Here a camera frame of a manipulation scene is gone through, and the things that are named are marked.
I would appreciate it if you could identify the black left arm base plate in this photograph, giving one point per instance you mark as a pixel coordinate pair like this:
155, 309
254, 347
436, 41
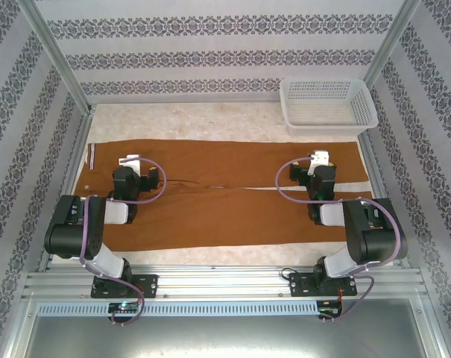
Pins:
148, 285

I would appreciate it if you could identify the steel sheet panel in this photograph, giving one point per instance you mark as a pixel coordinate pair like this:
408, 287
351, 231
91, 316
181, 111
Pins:
225, 337

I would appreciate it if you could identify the white plastic mesh basket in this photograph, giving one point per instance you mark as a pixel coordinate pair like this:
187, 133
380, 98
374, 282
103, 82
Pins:
327, 112

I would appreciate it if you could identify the aluminium frame post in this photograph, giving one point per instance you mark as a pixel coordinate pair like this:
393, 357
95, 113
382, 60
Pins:
391, 41
57, 56

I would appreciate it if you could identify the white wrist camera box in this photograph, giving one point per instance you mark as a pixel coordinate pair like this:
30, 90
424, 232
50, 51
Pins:
319, 158
132, 162

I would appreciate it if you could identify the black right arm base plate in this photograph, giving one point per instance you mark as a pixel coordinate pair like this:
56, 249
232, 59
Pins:
301, 285

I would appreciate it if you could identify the small circuit board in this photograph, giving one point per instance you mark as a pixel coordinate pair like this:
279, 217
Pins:
328, 306
122, 307

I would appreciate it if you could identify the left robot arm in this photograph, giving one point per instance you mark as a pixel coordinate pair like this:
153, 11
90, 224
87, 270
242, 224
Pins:
70, 231

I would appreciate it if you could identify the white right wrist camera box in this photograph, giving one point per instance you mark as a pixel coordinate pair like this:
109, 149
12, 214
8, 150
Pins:
319, 158

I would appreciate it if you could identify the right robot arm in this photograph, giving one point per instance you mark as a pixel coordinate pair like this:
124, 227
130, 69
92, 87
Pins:
374, 235

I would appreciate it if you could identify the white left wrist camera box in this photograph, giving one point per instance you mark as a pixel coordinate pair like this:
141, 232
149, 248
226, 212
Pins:
132, 162

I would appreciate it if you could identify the brown long pants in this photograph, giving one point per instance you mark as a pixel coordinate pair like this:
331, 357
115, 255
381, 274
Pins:
210, 216

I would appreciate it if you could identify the aluminium front rail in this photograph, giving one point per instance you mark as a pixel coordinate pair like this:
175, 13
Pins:
221, 281

